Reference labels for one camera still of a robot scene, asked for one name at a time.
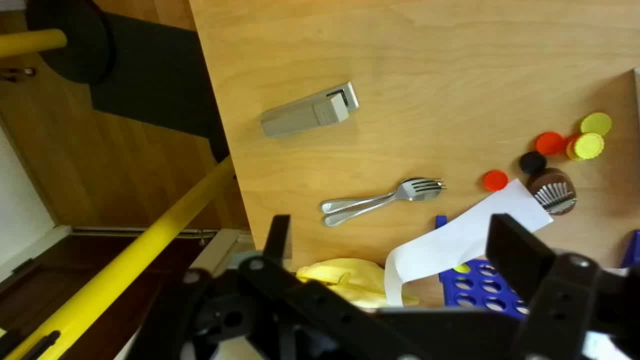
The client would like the blue perforated plastic rack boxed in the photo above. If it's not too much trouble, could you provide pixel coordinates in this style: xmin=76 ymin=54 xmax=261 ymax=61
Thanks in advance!
xmin=435 ymin=214 xmax=640 ymax=322

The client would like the yellow padded pole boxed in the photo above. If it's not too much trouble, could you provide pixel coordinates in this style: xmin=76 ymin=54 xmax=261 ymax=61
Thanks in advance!
xmin=5 ymin=156 xmax=236 ymax=360
xmin=0 ymin=29 xmax=71 ymax=61

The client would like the silver metal fork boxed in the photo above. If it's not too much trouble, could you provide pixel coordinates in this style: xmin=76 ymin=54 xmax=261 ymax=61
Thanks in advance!
xmin=322 ymin=180 xmax=442 ymax=230

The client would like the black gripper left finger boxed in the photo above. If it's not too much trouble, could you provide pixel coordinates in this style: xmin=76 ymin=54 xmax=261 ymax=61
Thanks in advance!
xmin=236 ymin=212 xmax=429 ymax=360

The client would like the red plastic disc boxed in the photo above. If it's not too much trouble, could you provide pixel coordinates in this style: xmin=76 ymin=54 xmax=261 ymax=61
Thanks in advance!
xmin=482 ymin=169 xmax=513 ymax=195

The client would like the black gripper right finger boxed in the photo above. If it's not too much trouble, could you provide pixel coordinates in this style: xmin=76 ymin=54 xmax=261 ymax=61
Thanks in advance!
xmin=485 ymin=212 xmax=640 ymax=360

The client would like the black plastic disc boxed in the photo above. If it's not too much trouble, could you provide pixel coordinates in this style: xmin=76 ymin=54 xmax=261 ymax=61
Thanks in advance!
xmin=518 ymin=151 xmax=549 ymax=177

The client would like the grey metal stapler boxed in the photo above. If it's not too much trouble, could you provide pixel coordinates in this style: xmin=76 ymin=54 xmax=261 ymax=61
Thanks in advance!
xmin=259 ymin=81 xmax=362 ymax=141

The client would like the lime yellow plastic disc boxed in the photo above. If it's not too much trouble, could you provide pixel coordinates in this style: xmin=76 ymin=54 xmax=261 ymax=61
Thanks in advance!
xmin=578 ymin=111 xmax=614 ymax=139

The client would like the orange-red plastic disc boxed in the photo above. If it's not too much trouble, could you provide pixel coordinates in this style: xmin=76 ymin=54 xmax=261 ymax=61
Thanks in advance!
xmin=532 ymin=130 xmax=568 ymax=159

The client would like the black round base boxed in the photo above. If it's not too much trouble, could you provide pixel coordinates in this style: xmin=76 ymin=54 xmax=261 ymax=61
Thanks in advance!
xmin=24 ymin=0 xmax=115 ymax=87

